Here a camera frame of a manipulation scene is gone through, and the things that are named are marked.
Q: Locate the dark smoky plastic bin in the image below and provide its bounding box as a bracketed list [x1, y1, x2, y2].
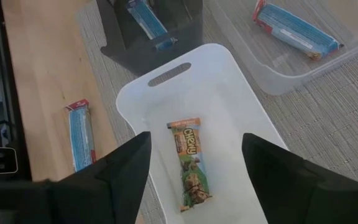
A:
[96, 0, 204, 76]

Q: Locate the black two-lens camera module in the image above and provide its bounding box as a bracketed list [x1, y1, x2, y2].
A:
[0, 146, 19, 175]

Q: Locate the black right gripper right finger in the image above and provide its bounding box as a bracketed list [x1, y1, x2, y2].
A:
[241, 133, 358, 224]

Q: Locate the black table edge frame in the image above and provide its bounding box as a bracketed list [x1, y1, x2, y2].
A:
[0, 0, 33, 182]

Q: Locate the white plastic bin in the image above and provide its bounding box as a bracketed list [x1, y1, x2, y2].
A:
[115, 42, 289, 224]

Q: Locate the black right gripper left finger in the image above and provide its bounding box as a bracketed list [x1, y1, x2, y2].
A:
[50, 131, 152, 224]

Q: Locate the clear plastic bin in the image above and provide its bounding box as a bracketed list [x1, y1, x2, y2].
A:
[203, 0, 358, 96]

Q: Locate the orange green Chewy granola bar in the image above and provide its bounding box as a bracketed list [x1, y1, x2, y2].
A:
[166, 117, 213, 213]

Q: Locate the blue red-ended granola bar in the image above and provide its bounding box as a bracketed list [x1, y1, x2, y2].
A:
[252, 0, 345, 60]
[126, 0, 178, 52]
[64, 98, 97, 173]

